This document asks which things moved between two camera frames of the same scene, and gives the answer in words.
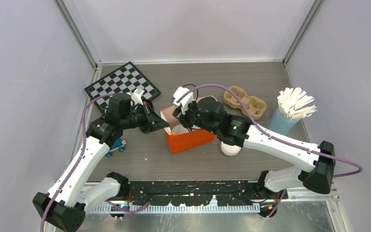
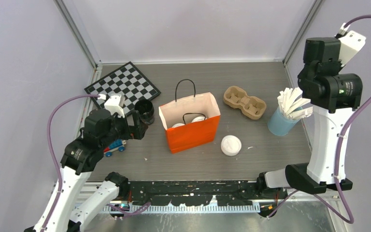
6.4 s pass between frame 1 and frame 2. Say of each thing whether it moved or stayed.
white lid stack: stayed
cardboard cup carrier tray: stayed
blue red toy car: stayed
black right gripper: moved
